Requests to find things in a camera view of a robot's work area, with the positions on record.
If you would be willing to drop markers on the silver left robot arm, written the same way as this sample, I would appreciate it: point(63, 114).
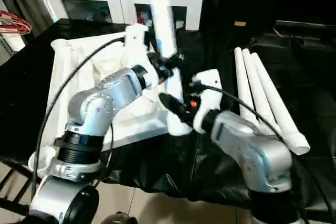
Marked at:
point(100, 108)

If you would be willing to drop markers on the white plastic table top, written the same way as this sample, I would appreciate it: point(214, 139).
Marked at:
point(105, 59)

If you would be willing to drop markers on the white plastic table leg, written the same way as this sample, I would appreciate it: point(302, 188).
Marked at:
point(257, 87)
point(244, 82)
point(278, 108)
point(163, 14)

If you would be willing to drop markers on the small tan block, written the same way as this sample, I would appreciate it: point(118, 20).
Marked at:
point(240, 23)

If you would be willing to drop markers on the black folding table frame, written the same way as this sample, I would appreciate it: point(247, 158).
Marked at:
point(10, 166)

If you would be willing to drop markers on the black work mat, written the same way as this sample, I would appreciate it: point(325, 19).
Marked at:
point(21, 103)

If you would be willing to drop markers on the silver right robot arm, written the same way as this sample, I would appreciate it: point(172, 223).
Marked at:
point(252, 150)

